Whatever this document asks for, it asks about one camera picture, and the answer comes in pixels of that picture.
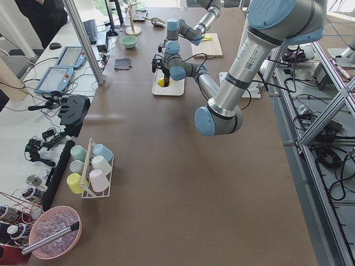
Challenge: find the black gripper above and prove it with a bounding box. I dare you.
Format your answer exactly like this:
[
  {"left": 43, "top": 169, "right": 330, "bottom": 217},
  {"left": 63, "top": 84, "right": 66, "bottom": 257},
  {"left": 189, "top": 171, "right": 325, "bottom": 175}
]
[{"left": 162, "top": 66, "right": 170, "bottom": 87}]

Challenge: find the yellow lemon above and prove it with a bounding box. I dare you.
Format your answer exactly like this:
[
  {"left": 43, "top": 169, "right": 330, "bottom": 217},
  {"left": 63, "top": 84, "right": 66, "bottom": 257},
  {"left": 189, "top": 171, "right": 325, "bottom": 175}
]
[{"left": 158, "top": 78, "right": 171, "bottom": 88}]

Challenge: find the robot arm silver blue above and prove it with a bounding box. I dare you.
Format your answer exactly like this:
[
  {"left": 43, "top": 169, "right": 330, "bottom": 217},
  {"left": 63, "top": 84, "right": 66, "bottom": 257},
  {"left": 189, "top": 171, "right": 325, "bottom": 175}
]
[
  {"left": 158, "top": 0, "right": 222, "bottom": 52},
  {"left": 163, "top": 0, "right": 327, "bottom": 136}
]

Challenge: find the cream rabbit tray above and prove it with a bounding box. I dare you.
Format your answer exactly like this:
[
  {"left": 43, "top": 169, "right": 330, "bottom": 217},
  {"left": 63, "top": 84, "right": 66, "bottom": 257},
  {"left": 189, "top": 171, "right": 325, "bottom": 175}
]
[{"left": 151, "top": 69, "right": 185, "bottom": 96}]

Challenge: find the grey cloth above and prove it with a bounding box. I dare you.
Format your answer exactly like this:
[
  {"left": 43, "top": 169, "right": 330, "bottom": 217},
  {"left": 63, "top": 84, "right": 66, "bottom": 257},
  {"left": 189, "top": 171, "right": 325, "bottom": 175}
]
[{"left": 114, "top": 58, "right": 132, "bottom": 70}]

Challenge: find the green bowl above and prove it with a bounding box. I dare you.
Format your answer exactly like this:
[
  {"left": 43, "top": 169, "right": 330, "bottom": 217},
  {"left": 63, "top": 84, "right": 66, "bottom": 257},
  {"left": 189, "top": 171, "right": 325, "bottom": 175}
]
[{"left": 121, "top": 35, "right": 138, "bottom": 49}]

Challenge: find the wooden cutting board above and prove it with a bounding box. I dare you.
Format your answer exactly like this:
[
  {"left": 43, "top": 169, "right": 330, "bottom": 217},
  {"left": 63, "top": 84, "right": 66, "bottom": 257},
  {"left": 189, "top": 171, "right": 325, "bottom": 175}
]
[{"left": 191, "top": 33, "right": 223, "bottom": 58}]

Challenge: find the yellow plastic knife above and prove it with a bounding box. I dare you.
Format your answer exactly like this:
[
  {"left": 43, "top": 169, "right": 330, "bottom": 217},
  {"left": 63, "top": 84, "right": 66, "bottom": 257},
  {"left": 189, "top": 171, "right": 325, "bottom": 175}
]
[{"left": 202, "top": 35, "right": 213, "bottom": 42}]

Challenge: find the wooden mug tree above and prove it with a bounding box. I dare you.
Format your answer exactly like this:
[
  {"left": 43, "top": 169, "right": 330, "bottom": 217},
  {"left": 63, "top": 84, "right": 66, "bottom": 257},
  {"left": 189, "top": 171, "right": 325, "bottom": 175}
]
[{"left": 125, "top": 3, "right": 141, "bottom": 36}]

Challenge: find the metal scoop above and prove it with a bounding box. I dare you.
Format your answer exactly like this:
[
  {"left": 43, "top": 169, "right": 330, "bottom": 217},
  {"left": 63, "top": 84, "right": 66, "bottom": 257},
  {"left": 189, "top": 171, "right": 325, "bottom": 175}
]
[{"left": 144, "top": 17, "right": 166, "bottom": 28}]

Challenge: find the black keyboard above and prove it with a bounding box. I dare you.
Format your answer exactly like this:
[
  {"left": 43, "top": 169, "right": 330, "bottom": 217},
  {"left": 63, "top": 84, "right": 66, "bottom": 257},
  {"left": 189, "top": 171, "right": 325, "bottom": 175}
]
[{"left": 82, "top": 19, "right": 97, "bottom": 44}]

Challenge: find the teach pendant far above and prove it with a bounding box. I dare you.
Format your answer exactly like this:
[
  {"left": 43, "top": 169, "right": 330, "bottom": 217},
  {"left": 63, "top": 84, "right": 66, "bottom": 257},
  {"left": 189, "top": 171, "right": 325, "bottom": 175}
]
[{"left": 55, "top": 46, "right": 86, "bottom": 70}]

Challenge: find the teach pendant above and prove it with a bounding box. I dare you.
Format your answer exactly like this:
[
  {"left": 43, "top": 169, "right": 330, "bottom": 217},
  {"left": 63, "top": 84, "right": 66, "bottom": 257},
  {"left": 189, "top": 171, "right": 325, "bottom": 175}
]
[
  {"left": 55, "top": 46, "right": 86, "bottom": 70},
  {"left": 34, "top": 66, "right": 74, "bottom": 94}
]

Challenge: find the light blue cup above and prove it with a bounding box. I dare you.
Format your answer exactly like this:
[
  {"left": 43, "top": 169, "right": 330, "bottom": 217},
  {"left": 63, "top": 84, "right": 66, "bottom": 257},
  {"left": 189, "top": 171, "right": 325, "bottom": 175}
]
[{"left": 93, "top": 144, "right": 113, "bottom": 162}]

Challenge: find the white cup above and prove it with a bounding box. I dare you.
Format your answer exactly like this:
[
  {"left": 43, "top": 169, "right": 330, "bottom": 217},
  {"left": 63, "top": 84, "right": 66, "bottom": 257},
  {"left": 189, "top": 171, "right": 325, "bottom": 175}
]
[{"left": 92, "top": 155, "right": 111, "bottom": 175}]

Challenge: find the teach pendant near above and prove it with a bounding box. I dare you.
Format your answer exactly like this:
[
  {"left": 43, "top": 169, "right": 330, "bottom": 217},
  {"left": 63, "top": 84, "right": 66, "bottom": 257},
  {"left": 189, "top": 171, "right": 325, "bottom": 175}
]
[{"left": 34, "top": 66, "right": 74, "bottom": 94}]

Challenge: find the computer mouse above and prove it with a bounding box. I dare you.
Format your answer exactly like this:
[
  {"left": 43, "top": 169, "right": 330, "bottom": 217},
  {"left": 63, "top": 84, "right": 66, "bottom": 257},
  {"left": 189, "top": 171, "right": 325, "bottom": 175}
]
[{"left": 49, "top": 42, "right": 62, "bottom": 50}]

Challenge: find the pink cup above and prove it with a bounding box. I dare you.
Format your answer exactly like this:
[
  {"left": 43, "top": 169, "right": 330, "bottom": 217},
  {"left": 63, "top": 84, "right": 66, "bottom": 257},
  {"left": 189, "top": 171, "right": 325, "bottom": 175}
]
[{"left": 89, "top": 169, "right": 109, "bottom": 192}]

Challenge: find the pale green cup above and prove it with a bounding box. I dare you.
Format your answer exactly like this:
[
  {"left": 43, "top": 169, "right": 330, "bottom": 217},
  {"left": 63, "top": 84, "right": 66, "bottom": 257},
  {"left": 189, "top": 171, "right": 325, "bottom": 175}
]
[{"left": 69, "top": 160, "right": 84, "bottom": 175}]

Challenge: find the yellow cup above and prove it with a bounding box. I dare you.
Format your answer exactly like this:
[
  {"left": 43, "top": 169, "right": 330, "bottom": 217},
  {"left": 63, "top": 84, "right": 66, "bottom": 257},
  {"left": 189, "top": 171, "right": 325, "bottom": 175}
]
[{"left": 67, "top": 173, "right": 84, "bottom": 194}]

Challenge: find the black flat bar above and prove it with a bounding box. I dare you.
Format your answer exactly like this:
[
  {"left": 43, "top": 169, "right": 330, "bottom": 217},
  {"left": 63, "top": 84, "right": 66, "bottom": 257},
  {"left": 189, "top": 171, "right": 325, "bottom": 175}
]
[{"left": 42, "top": 140, "right": 75, "bottom": 211}]

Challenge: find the pink bowl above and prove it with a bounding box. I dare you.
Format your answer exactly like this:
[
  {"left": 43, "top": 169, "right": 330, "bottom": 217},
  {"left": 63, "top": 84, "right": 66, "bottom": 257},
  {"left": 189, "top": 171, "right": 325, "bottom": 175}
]
[{"left": 28, "top": 206, "right": 82, "bottom": 260}]

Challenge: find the ice cubes pile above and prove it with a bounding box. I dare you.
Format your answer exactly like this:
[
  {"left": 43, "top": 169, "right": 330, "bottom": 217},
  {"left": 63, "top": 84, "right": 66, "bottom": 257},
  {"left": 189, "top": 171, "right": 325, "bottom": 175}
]
[{"left": 34, "top": 209, "right": 78, "bottom": 257}]

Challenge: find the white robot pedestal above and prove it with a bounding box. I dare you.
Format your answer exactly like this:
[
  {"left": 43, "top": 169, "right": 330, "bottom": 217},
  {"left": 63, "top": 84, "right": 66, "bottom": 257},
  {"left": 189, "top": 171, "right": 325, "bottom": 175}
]
[{"left": 219, "top": 60, "right": 268, "bottom": 98}]

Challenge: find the black plastic bracket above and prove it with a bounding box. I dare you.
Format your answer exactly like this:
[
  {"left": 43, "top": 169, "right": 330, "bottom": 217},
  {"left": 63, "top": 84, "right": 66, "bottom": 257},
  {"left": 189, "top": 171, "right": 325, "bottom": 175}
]
[{"left": 58, "top": 95, "right": 90, "bottom": 137}]

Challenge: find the aluminium frame post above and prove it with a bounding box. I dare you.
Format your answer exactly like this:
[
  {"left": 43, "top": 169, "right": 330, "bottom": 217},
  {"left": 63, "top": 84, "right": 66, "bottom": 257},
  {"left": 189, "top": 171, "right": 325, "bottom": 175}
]
[{"left": 63, "top": 0, "right": 104, "bottom": 86}]

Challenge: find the white wire cup rack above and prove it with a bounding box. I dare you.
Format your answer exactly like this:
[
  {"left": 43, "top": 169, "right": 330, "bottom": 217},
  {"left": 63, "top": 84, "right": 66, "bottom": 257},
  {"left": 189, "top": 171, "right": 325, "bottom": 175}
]
[{"left": 79, "top": 138, "right": 114, "bottom": 199}]

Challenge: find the steel scoop handle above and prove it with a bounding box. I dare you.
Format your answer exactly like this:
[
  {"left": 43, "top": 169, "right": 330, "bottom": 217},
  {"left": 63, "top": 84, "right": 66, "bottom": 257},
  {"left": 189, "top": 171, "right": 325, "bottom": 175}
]
[{"left": 22, "top": 221, "right": 80, "bottom": 255}]

